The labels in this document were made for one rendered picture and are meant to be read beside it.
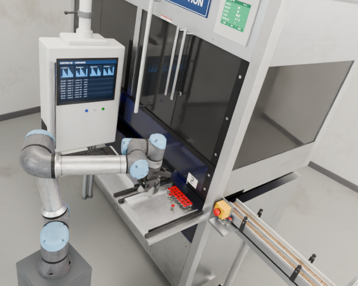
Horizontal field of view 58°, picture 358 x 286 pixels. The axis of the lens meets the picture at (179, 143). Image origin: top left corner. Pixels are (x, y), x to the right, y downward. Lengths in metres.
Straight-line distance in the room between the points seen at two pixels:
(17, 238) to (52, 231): 1.37
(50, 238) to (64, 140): 0.96
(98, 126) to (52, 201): 0.95
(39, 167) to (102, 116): 1.14
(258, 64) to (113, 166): 0.75
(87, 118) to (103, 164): 1.07
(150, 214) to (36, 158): 0.80
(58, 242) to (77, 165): 0.40
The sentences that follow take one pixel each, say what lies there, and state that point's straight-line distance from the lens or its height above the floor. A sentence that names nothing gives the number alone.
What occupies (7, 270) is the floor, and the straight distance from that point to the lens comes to 2.74.
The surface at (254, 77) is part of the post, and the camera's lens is 1.48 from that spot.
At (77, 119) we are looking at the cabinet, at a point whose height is 1.05.
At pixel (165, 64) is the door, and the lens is 1.97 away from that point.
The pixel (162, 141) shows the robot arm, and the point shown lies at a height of 1.44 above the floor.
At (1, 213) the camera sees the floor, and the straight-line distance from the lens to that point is 3.13.
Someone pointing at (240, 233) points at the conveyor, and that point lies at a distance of 1.93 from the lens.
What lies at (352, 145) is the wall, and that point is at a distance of 4.48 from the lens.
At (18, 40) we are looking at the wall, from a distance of 4.12.
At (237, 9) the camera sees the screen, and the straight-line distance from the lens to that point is 1.54.
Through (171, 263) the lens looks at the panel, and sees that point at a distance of 2.43.
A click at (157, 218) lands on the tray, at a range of 1.83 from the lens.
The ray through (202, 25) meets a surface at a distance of 1.71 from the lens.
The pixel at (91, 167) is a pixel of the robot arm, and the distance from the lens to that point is 1.27.
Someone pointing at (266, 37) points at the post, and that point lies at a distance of 1.44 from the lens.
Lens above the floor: 2.17
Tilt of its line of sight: 31 degrees down
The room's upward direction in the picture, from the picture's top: 13 degrees clockwise
